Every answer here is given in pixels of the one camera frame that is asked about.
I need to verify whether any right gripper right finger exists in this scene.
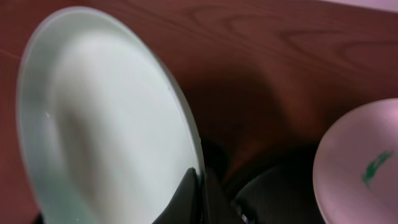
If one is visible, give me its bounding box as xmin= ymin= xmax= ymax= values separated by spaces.
xmin=203 ymin=169 xmax=244 ymax=224

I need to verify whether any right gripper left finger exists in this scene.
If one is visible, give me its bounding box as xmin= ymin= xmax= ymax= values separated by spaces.
xmin=153 ymin=168 xmax=201 ymax=224

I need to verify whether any white plate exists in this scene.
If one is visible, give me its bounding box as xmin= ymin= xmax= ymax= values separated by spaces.
xmin=313 ymin=98 xmax=397 ymax=224
xmin=16 ymin=7 xmax=205 ymax=223

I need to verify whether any black round tray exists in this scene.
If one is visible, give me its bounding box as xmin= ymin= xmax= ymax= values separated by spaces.
xmin=201 ymin=139 xmax=324 ymax=224

